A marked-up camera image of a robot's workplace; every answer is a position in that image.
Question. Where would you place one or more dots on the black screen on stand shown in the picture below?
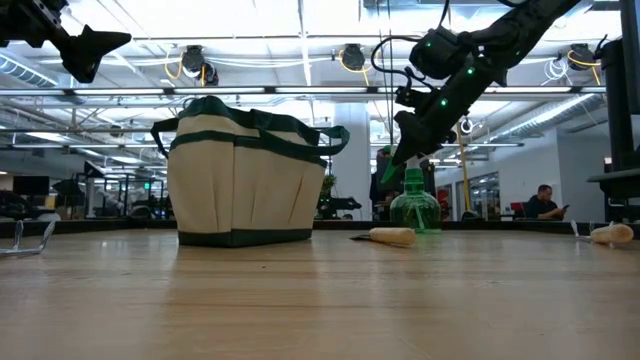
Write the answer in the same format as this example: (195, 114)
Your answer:
(376, 195)

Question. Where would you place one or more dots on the black desktop monitor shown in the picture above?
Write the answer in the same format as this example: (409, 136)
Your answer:
(627, 100)

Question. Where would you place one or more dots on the green plastic spray bottle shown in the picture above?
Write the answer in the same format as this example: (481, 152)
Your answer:
(415, 207)

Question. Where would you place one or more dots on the long ceiling light bar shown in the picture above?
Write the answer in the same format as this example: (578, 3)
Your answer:
(320, 90)

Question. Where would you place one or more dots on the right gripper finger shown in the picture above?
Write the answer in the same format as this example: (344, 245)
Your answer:
(410, 121)
(425, 140)

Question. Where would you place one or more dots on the seated person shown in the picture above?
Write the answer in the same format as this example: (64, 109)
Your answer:
(542, 205)

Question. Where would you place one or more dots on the background potted plant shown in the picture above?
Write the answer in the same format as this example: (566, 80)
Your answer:
(328, 185)

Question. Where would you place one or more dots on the black office desk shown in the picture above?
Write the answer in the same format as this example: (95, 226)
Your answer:
(620, 179)

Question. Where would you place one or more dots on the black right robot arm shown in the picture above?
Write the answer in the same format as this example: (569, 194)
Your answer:
(525, 25)

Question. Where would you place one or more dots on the cream green canvas garden bag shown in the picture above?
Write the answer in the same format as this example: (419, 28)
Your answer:
(240, 190)

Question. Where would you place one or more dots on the small black background monitor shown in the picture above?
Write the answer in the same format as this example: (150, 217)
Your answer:
(30, 185)

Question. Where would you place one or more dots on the white building column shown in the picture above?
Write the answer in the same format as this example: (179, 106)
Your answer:
(352, 165)

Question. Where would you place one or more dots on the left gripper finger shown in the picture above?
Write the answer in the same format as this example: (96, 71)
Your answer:
(82, 62)
(107, 41)

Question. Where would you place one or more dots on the black aluminium table frame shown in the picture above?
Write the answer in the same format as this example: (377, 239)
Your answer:
(500, 226)

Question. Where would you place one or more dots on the red office chair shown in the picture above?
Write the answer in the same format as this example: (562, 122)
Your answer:
(517, 207)

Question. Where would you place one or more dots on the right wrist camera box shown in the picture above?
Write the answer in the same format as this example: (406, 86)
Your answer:
(437, 52)

